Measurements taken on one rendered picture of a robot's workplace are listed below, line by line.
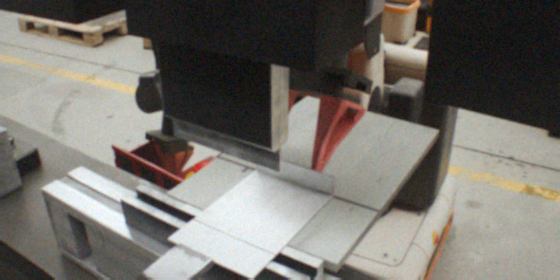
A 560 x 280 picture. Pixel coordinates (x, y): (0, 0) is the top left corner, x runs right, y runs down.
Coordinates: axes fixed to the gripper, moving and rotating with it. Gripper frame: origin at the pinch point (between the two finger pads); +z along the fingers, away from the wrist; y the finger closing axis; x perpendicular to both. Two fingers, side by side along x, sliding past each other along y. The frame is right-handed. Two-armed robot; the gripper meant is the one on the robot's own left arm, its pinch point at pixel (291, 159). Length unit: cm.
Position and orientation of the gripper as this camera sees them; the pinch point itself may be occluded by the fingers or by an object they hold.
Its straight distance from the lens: 49.2
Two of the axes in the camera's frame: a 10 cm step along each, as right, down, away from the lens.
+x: 4.6, 0.8, 8.8
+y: 8.5, 2.3, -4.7
